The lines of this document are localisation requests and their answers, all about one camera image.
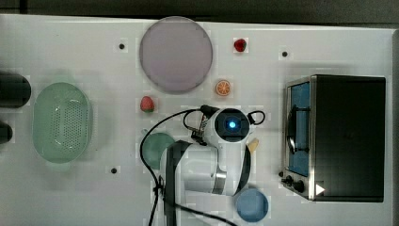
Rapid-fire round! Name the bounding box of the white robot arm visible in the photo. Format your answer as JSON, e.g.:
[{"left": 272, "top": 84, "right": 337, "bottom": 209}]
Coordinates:
[{"left": 160, "top": 105, "right": 255, "bottom": 226}]

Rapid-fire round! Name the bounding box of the grey round plate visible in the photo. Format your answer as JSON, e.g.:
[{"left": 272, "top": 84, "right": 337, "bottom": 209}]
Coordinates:
[{"left": 138, "top": 16, "right": 214, "bottom": 94}]

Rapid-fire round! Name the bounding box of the orange slice toy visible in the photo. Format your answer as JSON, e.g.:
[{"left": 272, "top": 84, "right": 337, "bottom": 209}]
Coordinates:
[{"left": 215, "top": 80, "right": 231, "bottom": 96}]

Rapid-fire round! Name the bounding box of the pink strawberry toy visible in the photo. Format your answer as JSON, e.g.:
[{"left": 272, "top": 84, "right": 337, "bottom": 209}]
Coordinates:
[{"left": 140, "top": 96, "right": 154, "bottom": 113}]

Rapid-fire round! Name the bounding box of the green plastic mug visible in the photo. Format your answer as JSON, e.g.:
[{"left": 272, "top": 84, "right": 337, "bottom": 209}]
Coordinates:
[{"left": 140, "top": 129, "right": 175, "bottom": 170}]

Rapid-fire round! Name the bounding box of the peeled banana toy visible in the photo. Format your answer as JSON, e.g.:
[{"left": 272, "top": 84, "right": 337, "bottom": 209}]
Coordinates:
[{"left": 247, "top": 138, "right": 259, "bottom": 153}]

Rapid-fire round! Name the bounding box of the small red strawberry toy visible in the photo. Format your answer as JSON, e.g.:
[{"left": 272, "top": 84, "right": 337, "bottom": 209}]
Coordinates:
[{"left": 233, "top": 39, "right": 247, "bottom": 53}]

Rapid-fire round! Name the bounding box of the blue plastic cup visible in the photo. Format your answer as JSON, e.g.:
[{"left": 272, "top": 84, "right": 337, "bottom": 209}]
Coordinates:
[{"left": 235, "top": 188, "right": 269, "bottom": 223}]

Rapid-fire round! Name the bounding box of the silver toaster oven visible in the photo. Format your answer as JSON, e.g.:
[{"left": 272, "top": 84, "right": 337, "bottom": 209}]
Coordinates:
[{"left": 279, "top": 74, "right": 386, "bottom": 202}]

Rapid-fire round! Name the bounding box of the green plastic colander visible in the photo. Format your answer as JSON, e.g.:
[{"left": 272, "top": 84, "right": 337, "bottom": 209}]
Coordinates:
[{"left": 32, "top": 82, "right": 92, "bottom": 164}]

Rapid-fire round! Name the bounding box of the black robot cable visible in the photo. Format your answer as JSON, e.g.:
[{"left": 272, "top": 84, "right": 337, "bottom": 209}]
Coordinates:
[{"left": 139, "top": 105, "right": 266, "bottom": 226}]

